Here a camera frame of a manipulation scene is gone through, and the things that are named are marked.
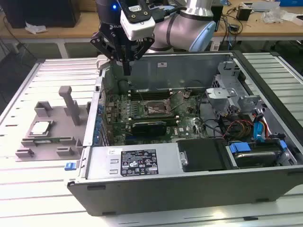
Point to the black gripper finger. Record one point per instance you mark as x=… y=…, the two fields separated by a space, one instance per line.
x=100 y=42
x=144 y=48

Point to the silver CPU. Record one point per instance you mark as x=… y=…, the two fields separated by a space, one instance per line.
x=41 y=128

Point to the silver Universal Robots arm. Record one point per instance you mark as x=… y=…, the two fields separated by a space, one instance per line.
x=180 y=28

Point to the CPU socket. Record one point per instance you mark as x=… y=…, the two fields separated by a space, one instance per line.
x=155 y=105

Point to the grey case latch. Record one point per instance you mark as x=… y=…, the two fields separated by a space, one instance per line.
x=102 y=63

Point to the large black computer tower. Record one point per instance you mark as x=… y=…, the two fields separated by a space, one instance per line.
x=47 y=11

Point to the round battery holder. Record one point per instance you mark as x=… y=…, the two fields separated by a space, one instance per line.
x=187 y=94

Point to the crumpled white paper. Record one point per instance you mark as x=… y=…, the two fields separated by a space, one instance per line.
x=35 y=28

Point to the white tag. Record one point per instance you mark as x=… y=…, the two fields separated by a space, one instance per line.
x=215 y=46

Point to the green motherboard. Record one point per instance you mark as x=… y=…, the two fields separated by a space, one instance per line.
x=187 y=113

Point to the black box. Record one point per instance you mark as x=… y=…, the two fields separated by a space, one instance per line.
x=217 y=19

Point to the black graphics card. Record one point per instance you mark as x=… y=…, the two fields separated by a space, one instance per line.
x=149 y=128

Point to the metal drive cage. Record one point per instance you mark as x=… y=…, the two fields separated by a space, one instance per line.
x=220 y=93

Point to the small black adapter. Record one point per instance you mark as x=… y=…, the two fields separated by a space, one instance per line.
x=234 y=28

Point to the small black cube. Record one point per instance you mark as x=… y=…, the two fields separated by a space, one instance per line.
x=243 y=13

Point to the green RAM stick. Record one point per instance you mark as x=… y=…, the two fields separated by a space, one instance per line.
x=53 y=140

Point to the wooden desk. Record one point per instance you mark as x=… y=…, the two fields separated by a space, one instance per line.
x=260 y=29

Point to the silver power supply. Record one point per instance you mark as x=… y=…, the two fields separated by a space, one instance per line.
x=99 y=163

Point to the black plastic shroud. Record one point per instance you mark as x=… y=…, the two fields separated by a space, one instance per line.
x=203 y=153

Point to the grey parts rack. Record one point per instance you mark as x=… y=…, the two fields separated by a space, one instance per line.
x=45 y=154

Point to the blue case latch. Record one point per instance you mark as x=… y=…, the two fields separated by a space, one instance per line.
x=69 y=166

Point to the grey flat device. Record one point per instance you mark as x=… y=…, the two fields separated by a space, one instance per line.
x=265 y=7

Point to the clear plastic bags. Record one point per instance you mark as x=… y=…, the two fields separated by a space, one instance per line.
x=272 y=15

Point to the blue disk carrier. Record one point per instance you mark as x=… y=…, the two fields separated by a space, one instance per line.
x=240 y=147

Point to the dark grey PC case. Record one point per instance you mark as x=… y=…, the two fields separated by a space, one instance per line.
x=165 y=196

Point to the white flat packet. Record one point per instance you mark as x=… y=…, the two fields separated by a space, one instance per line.
x=293 y=19

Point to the blue box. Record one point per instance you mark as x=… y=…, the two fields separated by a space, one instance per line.
x=291 y=2

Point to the black hard disk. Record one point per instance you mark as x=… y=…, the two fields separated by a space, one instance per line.
x=255 y=158

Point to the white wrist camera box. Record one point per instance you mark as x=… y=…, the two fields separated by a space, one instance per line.
x=139 y=28

